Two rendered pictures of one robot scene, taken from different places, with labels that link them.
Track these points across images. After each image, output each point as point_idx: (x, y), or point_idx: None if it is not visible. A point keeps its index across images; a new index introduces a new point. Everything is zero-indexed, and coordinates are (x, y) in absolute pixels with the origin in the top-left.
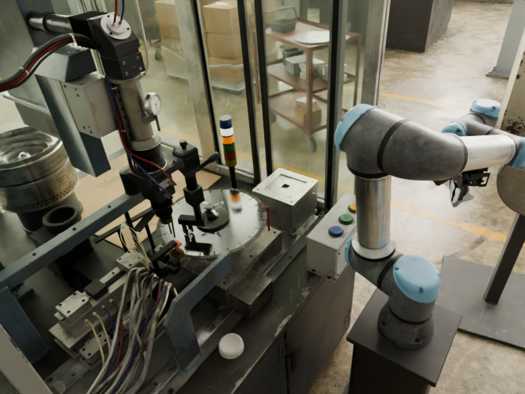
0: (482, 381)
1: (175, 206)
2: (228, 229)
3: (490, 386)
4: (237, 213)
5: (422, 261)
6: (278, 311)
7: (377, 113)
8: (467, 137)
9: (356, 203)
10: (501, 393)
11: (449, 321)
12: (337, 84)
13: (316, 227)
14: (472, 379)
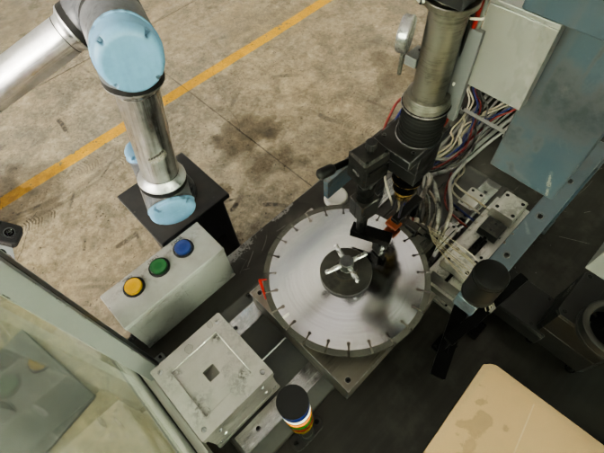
0: (102, 321)
1: (407, 315)
2: (323, 246)
3: (101, 315)
4: (306, 278)
5: (132, 151)
6: (283, 226)
7: (110, 4)
8: (31, 32)
9: (167, 125)
10: (96, 307)
11: (132, 192)
12: (21, 264)
13: (203, 262)
14: (111, 324)
